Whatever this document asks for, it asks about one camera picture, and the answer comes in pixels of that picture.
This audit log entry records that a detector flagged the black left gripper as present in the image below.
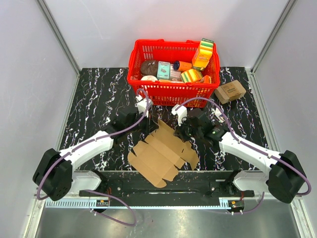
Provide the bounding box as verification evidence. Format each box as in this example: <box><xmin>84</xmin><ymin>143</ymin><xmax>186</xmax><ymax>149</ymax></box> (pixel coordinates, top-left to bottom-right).
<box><xmin>126</xmin><ymin>110</ymin><xmax>159</xmax><ymax>135</ymax></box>

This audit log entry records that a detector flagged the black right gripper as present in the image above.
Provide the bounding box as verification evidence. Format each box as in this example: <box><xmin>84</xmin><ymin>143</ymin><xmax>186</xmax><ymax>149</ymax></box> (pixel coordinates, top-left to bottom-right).
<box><xmin>174</xmin><ymin>116</ymin><xmax>203</xmax><ymax>143</ymax></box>

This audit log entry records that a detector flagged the brown cardboard box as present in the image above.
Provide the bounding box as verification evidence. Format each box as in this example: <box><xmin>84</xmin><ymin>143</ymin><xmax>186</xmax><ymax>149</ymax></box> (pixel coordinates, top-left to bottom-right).
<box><xmin>128</xmin><ymin>120</ymin><xmax>199</xmax><ymax>188</ymax></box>

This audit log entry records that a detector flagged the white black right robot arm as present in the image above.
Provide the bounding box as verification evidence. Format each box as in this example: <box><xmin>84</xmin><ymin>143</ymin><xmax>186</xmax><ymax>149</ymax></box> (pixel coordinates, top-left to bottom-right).
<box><xmin>172</xmin><ymin>105</ymin><xmax>306</xmax><ymax>204</ymax></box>

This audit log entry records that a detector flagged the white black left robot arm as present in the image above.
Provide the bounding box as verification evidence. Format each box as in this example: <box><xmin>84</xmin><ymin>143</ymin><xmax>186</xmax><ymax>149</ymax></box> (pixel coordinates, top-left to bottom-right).
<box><xmin>32</xmin><ymin>110</ymin><xmax>158</xmax><ymax>201</ymax></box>

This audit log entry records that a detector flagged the pink white small box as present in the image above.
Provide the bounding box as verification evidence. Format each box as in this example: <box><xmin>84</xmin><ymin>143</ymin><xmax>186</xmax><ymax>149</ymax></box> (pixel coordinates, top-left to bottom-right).
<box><xmin>169</xmin><ymin>64</ymin><xmax>182</xmax><ymax>81</ymax></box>

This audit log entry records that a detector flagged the light blue Kamenoko sponge box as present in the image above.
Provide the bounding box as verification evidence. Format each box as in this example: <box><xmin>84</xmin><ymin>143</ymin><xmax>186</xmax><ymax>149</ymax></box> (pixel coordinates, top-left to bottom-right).
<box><xmin>157</xmin><ymin>61</ymin><xmax>170</xmax><ymax>80</ymax></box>

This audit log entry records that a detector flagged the green yellow sponge scrubber box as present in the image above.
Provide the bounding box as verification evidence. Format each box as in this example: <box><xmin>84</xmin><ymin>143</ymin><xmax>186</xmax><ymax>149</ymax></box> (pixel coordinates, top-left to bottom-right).
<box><xmin>192</xmin><ymin>38</ymin><xmax>214</xmax><ymax>71</ymax></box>

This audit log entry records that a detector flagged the red plastic shopping basket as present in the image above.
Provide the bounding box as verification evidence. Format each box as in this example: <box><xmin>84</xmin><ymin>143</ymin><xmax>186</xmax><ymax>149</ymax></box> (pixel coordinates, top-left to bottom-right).
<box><xmin>127</xmin><ymin>39</ymin><xmax>220</xmax><ymax>106</ymax></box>

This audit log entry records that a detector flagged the white card with stamp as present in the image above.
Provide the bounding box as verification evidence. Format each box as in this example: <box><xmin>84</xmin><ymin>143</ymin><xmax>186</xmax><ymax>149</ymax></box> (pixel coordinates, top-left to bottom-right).
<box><xmin>214</xmin><ymin>108</ymin><xmax>225</xmax><ymax>123</ymax></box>

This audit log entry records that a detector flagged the yellow Kamenoko sponge pack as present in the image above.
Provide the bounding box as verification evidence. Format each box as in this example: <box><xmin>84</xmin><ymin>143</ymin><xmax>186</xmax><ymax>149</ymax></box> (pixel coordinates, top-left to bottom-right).
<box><xmin>158</xmin><ymin>79</ymin><xmax>183</xmax><ymax>83</ymax></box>

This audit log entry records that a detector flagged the white round sponge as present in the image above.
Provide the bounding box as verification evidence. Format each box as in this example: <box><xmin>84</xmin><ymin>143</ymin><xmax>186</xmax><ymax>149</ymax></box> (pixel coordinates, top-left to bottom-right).
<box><xmin>141</xmin><ymin>75</ymin><xmax>158</xmax><ymax>82</ymax></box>

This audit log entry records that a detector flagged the brown round knitted scrubber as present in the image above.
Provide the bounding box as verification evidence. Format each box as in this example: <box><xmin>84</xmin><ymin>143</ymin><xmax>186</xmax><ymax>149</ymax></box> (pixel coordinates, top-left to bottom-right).
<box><xmin>140</xmin><ymin>60</ymin><xmax>158</xmax><ymax>76</ymax></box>

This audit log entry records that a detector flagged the yellow green sponge pack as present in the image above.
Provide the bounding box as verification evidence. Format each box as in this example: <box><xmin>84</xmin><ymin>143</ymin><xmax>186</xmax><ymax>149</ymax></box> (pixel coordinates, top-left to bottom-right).
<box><xmin>180</xmin><ymin>68</ymin><xmax>203</xmax><ymax>83</ymax></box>

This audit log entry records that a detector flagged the orange sponge package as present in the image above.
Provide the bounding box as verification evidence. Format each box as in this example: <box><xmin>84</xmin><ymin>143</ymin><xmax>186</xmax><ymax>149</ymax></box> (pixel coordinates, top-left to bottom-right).
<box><xmin>198</xmin><ymin>75</ymin><xmax>212</xmax><ymax>84</ymax></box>

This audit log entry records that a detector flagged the scouring pads pack kraft sleeve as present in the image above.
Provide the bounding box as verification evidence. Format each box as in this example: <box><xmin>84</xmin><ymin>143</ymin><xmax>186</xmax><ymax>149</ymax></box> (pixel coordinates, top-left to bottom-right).
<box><xmin>214</xmin><ymin>80</ymin><xmax>246</xmax><ymax>104</ymax></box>

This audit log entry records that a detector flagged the orange cylindrical bottle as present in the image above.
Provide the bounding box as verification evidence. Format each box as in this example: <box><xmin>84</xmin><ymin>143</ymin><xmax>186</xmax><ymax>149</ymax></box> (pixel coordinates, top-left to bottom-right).
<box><xmin>173</xmin><ymin>60</ymin><xmax>192</xmax><ymax>72</ymax></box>

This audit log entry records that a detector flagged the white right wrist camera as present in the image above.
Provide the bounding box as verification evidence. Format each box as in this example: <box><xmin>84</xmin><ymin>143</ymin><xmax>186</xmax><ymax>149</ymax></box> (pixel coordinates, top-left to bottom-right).
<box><xmin>171</xmin><ymin>104</ymin><xmax>187</xmax><ymax>126</ymax></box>

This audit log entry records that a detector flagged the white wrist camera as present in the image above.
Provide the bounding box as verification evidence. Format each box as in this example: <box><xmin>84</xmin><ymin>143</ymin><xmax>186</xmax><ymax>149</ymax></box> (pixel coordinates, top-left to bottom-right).
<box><xmin>135</xmin><ymin>95</ymin><xmax>152</xmax><ymax>117</ymax></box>
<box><xmin>171</xmin><ymin>104</ymin><xmax>187</xmax><ymax>126</ymax></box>

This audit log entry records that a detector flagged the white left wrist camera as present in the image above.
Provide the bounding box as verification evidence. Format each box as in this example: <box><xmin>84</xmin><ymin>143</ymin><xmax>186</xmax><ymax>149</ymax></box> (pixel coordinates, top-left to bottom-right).
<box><xmin>135</xmin><ymin>95</ymin><xmax>152</xmax><ymax>117</ymax></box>

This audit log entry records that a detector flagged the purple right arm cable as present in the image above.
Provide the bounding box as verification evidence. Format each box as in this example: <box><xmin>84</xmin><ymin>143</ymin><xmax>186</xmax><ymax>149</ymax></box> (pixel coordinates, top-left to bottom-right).
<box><xmin>176</xmin><ymin>97</ymin><xmax>312</xmax><ymax>214</ymax></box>

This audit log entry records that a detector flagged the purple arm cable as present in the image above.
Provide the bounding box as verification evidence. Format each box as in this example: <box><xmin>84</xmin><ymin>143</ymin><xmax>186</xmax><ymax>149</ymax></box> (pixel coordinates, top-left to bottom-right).
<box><xmin>36</xmin><ymin>88</ymin><xmax>153</xmax><ymax>227</ymax></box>
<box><xmin>176</xmin><ymin>97</ymin><xmax>312</xmax><ymax>214</ymax></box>

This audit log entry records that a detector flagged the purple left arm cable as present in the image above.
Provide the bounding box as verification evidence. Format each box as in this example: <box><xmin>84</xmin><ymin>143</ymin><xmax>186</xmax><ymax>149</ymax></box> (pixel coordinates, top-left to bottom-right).
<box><xmin>36</xmin><ymin>88</ymin><xmax>153</xmax><ymax>227</ymax></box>

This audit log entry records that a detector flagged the aluminium frame rail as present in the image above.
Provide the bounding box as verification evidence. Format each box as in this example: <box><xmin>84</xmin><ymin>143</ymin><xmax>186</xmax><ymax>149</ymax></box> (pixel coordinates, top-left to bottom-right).
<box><xmin>37</xmin><ymin>0</ymin><xmax>81</xmax><ymax>75</ymax></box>

